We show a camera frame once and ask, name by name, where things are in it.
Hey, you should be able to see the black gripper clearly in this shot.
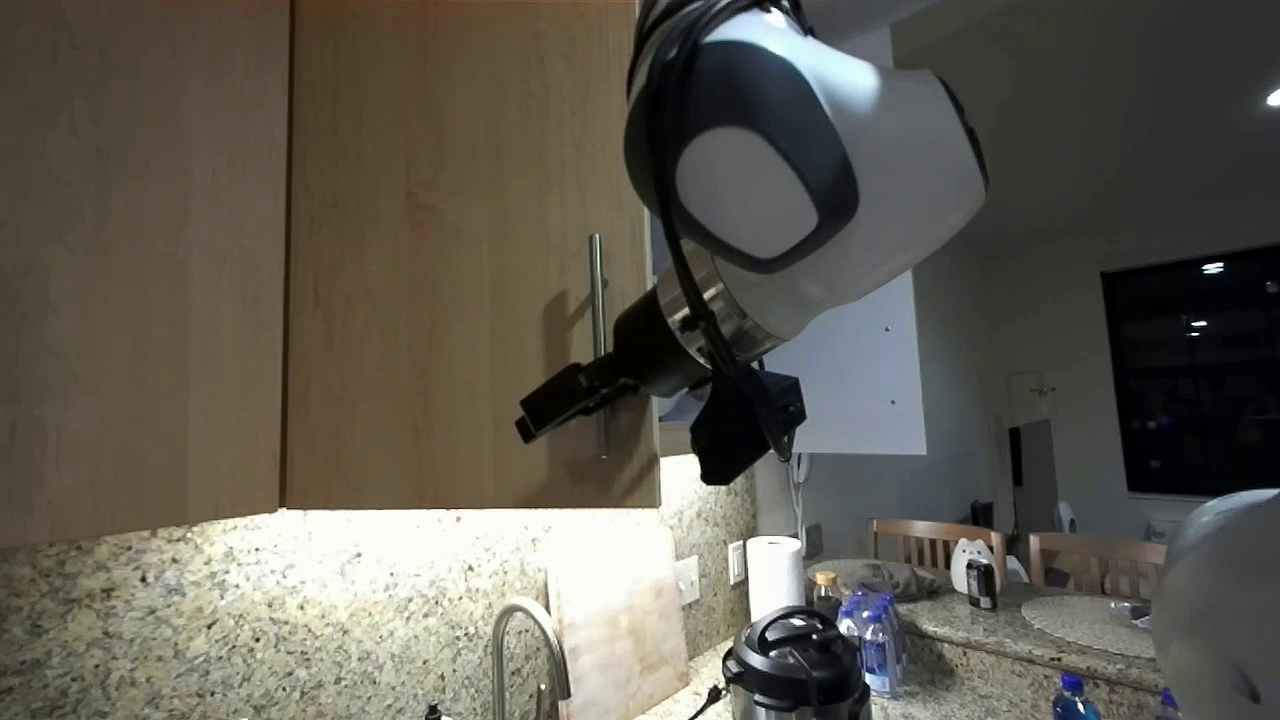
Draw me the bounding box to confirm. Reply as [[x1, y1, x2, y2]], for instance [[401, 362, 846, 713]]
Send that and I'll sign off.
[[513, 278, 721, 446]]

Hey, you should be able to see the brushed metal bar handle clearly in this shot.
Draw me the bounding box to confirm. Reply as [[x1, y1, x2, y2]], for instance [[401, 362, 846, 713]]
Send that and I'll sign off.
[[581, 227, 625, 473]]

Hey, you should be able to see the light wood cabinet door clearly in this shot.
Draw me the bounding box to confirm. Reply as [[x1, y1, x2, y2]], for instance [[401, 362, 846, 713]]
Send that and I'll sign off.
[[0, 0, 294, 553], [279, 0, 669, 512]]

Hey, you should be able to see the white-lined cabinet door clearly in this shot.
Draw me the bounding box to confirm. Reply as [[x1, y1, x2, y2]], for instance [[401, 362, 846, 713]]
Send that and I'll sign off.
[[757, 23, 934, 458]]

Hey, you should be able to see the wooden cutting board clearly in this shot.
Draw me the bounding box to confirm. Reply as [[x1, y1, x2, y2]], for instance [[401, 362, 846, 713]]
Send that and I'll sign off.
[[540, 512, 698, 720]]

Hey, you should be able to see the white paper towel roll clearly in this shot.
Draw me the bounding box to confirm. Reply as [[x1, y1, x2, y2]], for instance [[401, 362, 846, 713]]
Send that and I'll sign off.
[[740, 533, 812, 623]]

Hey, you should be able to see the curved metal faucet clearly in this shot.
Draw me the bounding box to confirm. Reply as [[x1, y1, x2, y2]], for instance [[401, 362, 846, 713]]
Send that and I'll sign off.
[[484, 596, 577, 720]]

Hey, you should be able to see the wooden dining chair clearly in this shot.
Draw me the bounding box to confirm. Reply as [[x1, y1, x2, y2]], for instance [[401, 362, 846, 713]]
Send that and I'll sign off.
[[870, 515, 1012, 575], [1020, 529, 1172, 601]]

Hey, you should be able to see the white jug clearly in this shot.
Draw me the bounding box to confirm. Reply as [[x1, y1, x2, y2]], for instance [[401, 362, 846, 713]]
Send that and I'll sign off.
[[947, 533, 1008, 596]]

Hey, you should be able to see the round pale placemat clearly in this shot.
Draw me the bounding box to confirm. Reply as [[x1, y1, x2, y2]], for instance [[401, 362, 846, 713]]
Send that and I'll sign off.
[[1015, 587, 1160, 659]]

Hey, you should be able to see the dark window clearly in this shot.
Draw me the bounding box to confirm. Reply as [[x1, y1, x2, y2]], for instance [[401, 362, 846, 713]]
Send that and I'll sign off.
[[1097, 236, 1280, 499]]

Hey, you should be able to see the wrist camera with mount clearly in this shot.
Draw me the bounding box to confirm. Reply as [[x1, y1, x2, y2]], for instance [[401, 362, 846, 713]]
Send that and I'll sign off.
[[688, 362, 812, 493]]

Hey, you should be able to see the black power cord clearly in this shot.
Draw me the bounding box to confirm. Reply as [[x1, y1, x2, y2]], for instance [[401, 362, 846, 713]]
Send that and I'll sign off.
[[682, 678, 734, 720]]

